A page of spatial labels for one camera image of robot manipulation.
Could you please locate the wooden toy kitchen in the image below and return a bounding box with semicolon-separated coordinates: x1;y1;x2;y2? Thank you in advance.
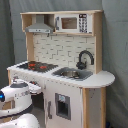
8;10;115;128

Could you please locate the grey toy sink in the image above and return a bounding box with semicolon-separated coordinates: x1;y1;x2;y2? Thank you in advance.
53;67;92;81

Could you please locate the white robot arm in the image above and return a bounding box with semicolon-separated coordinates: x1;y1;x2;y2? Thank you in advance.
0;82;40;128

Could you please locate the small metal pot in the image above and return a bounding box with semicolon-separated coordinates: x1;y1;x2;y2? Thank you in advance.
61;71;79;78

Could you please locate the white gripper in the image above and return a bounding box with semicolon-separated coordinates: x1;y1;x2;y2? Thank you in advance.
28;83;42;94

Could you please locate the black toy faucet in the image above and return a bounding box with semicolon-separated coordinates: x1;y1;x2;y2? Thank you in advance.
76;50;94;70

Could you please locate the white toy microwave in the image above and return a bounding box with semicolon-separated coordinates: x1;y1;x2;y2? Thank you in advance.
55;14;92;33

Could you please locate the white cabinet door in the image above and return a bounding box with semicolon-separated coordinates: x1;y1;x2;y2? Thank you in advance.
45;81;82;128

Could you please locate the black toy stovetop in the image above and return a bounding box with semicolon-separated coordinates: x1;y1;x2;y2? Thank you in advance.
20;61;56;73

